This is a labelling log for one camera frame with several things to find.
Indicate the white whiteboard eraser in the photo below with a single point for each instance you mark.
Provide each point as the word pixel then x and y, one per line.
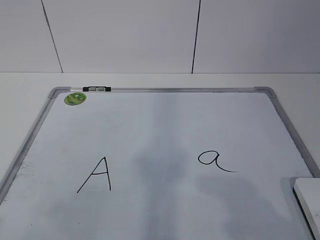
pixel 307 193

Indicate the round green magnet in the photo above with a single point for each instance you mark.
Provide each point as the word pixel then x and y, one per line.
pixel 75 98

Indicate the whiteboard with aluminium frame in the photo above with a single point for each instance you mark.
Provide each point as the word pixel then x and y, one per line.
pixel 158 164

